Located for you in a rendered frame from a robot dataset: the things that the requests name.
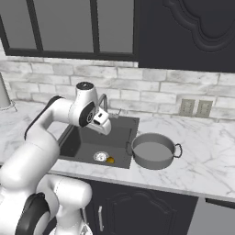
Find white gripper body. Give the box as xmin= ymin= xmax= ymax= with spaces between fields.
xmin=92 ymin=117 xmax=113 ymax=137

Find dark grey sink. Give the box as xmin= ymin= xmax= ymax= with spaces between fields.
xmin=57 ymin=114 xmax=141 ymax=170

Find silver sink drain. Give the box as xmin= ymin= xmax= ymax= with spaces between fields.
xmin=93 ymin=151 xmax=109 ymax=162

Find grey curved tap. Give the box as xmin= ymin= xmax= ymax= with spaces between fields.
xmin=97 ymin=93 xmax=123 ymax=119

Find black lower cupboard door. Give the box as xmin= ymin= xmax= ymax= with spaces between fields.
xmin=84 ymin=179 xmax=200 ymax=235

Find black cupboard door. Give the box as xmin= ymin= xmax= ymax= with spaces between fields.
xmin=137 ymin=0 xmax=235 ymax=74
xmin=84 ymin=179 xmax=200 ymax=235

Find black framed window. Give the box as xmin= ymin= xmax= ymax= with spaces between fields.
xmin=0 ymin=0 xmax=140 ymax=62

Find black upper cupboard door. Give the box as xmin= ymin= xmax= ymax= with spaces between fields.
xmin=137 ymin=0 xmax=235 ymax=74

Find grey dishwasher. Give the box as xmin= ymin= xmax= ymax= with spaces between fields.
xmin=186 ymin=196 xmax=235 ymax=235

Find grey pot with handles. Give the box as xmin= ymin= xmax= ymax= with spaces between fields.
xmin=125 ymin=131 xmax=184 ymax=171

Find grey wall socket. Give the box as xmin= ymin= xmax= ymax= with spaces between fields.
xmin=178 ymin=98 xmax=196 ymax=118
xmin=196 ymin=99 xmax=214 ymax=119

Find silver cupboard handle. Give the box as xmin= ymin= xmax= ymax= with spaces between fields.
xmin=97 ymin=205 xmax=105 ymax=233

